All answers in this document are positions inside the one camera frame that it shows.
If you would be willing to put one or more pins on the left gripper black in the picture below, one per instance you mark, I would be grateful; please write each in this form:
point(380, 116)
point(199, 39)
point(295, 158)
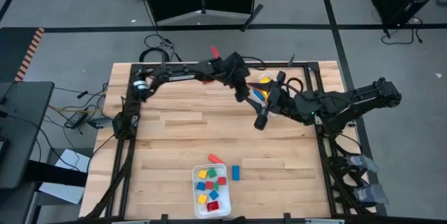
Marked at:
point(234, 70)

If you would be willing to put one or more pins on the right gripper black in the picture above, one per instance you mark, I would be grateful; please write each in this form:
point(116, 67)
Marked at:
point(279, 102)

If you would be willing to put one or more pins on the blue rectangular block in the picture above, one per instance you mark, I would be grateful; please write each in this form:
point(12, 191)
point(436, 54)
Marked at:
point(236, 172)
point(258, 95)

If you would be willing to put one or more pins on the yellow rectangular block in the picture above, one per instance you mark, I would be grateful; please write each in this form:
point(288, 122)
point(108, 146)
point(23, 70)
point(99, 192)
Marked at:
point(265, 80)
point(266, 95)

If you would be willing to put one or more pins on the long red block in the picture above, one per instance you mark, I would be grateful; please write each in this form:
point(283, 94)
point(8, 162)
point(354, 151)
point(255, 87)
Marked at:
point(214, 52)

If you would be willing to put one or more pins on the small green cube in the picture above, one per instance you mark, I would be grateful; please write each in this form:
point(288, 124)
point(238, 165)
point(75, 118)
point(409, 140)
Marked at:
point(216, 186)
point(212, 173)

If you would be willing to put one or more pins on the small yellow cube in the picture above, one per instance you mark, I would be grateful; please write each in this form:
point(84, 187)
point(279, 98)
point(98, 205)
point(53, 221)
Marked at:
point(202, 174)
point(202, 199)

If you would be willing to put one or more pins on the small blue cube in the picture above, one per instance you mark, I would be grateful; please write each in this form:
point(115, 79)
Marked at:
point(200, 186)
point(213, 194)

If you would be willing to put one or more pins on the dark red printed cube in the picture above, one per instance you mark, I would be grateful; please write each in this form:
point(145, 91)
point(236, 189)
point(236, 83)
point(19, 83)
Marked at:
point(212, 206)

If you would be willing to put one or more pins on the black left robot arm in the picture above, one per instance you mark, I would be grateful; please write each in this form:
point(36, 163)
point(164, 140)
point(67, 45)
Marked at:
point(181, 74)

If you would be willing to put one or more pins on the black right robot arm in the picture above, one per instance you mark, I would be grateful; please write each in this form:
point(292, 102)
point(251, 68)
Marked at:
point(349, 102)

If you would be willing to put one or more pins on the white plastic storage bin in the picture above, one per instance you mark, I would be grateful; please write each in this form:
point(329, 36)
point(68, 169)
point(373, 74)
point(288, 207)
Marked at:
point(225, 196)
point(269, 74)

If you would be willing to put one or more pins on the small red yellow block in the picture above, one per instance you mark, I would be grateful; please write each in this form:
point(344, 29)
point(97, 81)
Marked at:
point(214, 158)

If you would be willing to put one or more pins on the grey power supply brick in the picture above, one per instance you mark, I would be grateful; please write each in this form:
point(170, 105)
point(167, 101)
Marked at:
point(370, 194)
point(363, 163)

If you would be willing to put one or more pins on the black power adapter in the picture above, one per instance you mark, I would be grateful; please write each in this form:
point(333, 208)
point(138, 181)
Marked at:
point(75, 120)

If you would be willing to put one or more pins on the white flat board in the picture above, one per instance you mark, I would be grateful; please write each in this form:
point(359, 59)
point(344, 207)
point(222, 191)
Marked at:
point(75, 159)

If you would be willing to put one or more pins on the orange striped hazard strip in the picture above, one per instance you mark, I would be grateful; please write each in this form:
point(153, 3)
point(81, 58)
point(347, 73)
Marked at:
point(29, 54)

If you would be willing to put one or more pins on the black side desk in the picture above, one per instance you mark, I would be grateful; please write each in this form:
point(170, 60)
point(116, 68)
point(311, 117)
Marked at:
point(24, 130)

